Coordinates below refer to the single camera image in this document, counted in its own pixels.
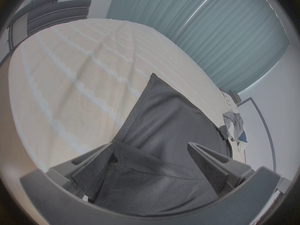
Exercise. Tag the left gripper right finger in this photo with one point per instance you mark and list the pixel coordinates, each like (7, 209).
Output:
(215, 170)

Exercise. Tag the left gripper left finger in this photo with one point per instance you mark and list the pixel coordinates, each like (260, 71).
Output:
(89, 170)

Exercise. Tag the black T-shirt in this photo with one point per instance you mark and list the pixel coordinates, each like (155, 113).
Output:
(168, 130)

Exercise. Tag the bed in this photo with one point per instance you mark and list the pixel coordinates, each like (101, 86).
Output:
(70, 78)

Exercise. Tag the white garment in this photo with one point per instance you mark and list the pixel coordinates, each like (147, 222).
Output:
(241, 146)

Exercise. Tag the dark blue garment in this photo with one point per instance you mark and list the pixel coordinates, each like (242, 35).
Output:
(243, 138)

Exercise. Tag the grey knitted garment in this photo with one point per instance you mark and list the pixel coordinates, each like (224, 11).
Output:
(238, 125)

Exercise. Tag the white printed pillow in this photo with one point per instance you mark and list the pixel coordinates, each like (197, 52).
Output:
(230, 103)

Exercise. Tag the grey bedside table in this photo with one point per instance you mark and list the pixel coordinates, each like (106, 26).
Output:
(234, 95)

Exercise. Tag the blue-green curtain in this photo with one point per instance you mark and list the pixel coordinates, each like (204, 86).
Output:
(234, 43)
(152, 10)

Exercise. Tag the black chest of drawers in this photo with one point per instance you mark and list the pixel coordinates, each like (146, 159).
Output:
(54, 10)

